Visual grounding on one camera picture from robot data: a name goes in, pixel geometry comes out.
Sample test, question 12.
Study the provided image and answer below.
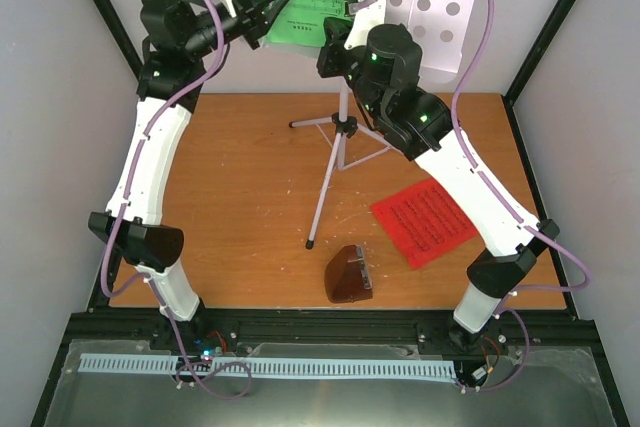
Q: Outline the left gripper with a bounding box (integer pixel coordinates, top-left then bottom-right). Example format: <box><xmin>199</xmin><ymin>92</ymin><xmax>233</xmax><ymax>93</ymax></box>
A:
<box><xmin>184</xmin><ymin>0</ymin><xmax>293</xmax><ymax>59</ymax></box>

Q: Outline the lilac music stand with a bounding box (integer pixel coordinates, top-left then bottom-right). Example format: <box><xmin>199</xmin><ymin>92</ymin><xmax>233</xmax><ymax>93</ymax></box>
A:
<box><xmin>229</xmin><ymin>0</ymin><xmax>491</xmax><ymax>251</ymax></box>

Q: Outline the red sheet music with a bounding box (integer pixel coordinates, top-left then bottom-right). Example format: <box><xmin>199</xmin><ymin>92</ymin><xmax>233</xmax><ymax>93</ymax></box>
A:
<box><xmin>371</xmin><ymin>178</ymin><xmax>478</xmax><ymax>270</ymax></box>

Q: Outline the brown wooden metronome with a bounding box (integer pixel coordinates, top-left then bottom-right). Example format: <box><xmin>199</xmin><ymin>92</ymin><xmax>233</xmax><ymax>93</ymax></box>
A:
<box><xmin>324</xmin><ymin>244</ymin><xmax>373</xmax><ymax>304</ymax></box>

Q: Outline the clear plastic metronome cover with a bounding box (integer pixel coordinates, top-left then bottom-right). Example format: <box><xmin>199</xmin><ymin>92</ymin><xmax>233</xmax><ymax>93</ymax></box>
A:
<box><xmin>356</xmin><ymin>245</ymin><xmax>372</xmax><ymax>290</ymax></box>

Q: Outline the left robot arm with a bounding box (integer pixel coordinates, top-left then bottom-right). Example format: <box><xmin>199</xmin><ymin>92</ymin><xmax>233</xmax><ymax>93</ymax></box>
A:
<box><xmin>88</xmin><ymin>0</ymin><xmax>290</xmax><ymax>350</ymax></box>

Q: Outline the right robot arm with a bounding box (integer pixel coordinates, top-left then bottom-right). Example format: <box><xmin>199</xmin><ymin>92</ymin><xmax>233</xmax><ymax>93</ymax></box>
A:
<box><xmin>317</xmin><ymin>17</ymin><xmax>559</xmax><ymax>340</ymax></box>

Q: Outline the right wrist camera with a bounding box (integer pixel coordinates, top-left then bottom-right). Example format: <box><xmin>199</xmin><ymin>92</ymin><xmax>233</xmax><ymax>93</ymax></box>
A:
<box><xmin>345</xmin><ymin>0</ymin><xmax>386</xmax><ymax>50</ymax></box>

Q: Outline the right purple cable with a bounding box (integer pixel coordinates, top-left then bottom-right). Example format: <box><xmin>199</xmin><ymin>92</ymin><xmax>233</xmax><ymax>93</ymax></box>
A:
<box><xmin>372</xmin><ymin>0</ymin><xmax>595</xmax><ymax>394</ymax></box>

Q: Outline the black aluminium frame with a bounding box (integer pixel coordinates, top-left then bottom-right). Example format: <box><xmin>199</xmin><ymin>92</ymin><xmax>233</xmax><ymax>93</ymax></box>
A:
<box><xmin>31</xmin><ymin>0</ymin><xmax>630</xmax><ymax>426</ymax></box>

